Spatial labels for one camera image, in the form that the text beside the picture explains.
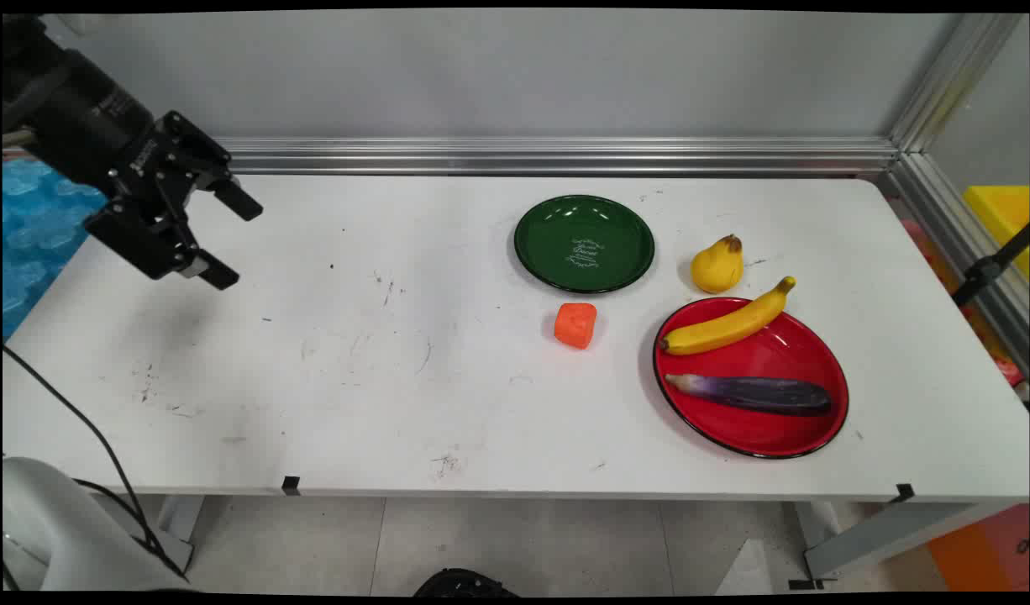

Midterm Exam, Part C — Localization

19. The orange carrot chunk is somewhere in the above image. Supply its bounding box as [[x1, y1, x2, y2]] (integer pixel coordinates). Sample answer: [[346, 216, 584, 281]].
[[554, 302, 598, 350]]

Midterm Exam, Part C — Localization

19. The white table leg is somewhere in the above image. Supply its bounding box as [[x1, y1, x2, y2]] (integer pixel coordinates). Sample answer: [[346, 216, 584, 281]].
[[156, 495, 207, 574]]

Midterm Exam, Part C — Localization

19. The blue bubble wrap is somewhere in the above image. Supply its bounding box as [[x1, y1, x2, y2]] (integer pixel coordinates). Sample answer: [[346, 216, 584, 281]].
[[3, 156, 110, 339]]

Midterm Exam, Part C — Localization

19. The white triangular sheet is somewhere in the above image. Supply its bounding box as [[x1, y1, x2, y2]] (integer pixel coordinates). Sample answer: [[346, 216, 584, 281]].
[[715, 538, 778, 597]]

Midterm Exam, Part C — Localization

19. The black cable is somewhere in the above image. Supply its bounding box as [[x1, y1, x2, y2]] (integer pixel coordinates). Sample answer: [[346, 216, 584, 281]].
[[3, 345, 190, 583], [71, 477, 159, 547]]

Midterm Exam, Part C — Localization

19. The purple eggplant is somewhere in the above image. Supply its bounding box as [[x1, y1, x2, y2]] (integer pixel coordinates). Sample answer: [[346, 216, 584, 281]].
[[665, 373, 833, 418]]

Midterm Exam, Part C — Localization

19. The yellow plastic box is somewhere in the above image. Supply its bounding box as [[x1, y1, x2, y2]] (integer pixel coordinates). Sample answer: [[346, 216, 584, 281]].
[[962, 184, 1030, 280]]

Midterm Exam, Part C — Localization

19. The grey table leg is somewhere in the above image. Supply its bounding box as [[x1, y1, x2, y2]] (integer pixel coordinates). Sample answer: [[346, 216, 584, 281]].
[[786, 501, 1022, 582]]

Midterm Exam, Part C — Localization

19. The orange floor box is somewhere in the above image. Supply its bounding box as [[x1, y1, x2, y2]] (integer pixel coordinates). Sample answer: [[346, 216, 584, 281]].
[[927, 504, 1030, 594]]

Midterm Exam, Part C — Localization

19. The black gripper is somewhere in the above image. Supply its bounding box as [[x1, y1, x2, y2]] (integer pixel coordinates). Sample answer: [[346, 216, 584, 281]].
[[3, 48, 265, 292]]

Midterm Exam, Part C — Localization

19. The yellow banana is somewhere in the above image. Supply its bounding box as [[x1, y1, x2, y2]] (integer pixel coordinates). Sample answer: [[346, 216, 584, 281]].
[[659, 276, 797, 356]]

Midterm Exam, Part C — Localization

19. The aluminium frame post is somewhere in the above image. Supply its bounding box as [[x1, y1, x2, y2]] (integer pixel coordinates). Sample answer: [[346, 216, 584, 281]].
[[888, 13, 1028, 154]]

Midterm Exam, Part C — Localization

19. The black round floor object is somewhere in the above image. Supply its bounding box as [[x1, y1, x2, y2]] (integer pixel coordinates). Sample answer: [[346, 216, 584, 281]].
[[413, 568, 521, 598]]

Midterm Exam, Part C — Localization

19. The aluminium frame rail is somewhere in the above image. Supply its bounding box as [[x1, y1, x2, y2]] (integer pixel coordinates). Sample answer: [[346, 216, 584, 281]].
[[211, 136, 902, 178], [878, 151, 1030, 372]]

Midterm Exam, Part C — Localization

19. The red enamel plate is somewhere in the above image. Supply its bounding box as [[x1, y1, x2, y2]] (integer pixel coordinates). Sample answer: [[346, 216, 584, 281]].
[[653, 296, 850, 460]]

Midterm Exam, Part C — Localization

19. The yellow pear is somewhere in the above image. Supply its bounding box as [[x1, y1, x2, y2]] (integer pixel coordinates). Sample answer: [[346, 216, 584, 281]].
[[691, 234, 745, 295]]

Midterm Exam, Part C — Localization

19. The green enamel plate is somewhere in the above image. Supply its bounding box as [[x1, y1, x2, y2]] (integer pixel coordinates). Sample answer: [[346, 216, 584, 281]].
[[513, 195, 656, 295]]

